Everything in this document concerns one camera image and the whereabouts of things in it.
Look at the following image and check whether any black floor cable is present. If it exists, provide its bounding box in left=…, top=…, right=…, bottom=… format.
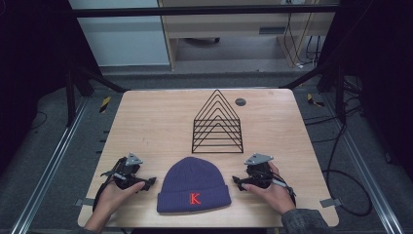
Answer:
left=322, top=111, right=374, bottom=217

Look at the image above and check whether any person's left hand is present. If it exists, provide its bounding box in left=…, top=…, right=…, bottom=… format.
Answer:
left=94, top=180, right=146, bottom=222

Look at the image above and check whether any person's right hand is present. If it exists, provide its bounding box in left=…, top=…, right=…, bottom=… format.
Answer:
left=241, top=161, right=297, bottom=215

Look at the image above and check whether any aluminium floor rail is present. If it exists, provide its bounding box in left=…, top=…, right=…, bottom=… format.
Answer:
left=322, top=92, right=405, bottom=234
left=9, top=97, right=90, bottom=234

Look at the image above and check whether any black metal stand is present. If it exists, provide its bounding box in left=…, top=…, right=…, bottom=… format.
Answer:
left=63, top=62, right=131, bottom=129
left=278, top=59, right=348, bottom=125

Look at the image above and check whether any white cabinet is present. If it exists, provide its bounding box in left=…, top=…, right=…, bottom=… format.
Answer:
left=67, top=0, right=171, bottom=68

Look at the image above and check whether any grey tape strip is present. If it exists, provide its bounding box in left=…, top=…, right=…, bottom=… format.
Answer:
left=74, top=197, right=95, bottom=208
left=319, top=197, right=343, bottom=209

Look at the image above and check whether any black metal frame bar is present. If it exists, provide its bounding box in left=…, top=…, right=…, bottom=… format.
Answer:
left=68, top=3, right=341, bottom=19

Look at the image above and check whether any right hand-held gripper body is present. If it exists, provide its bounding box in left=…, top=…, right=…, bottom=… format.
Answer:
left=243, top=152, right=278, bottom=190

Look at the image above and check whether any purple knit beanie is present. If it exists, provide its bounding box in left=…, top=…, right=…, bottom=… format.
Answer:
left=156, top=156, right=233, bottom=215

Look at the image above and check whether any light wooden desk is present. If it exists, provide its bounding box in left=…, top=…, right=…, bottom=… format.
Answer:
left=157, top=0, right=341, bottom=70

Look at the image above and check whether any yellow black striped tape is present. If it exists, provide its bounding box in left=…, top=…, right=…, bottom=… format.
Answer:
left=306, top=93, right=326, bottom=108
left=98, top=96, right=112, bottom=114

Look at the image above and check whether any hanging cables bundle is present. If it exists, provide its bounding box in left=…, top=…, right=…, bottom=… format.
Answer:
left=282, top=12, right=323, bottom=69

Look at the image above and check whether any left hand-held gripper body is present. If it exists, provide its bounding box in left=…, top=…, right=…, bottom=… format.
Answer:
left=100, top=152, right=144, bottom=191

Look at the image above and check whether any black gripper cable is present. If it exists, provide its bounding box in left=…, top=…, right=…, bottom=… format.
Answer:
left=272, top=172, right=297, bottom=207
left=92, top=179, right=113, bottom=214

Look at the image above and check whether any black wire rack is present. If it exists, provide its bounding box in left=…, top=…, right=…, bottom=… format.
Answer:
left=191, top=89, right=244, bottom=155

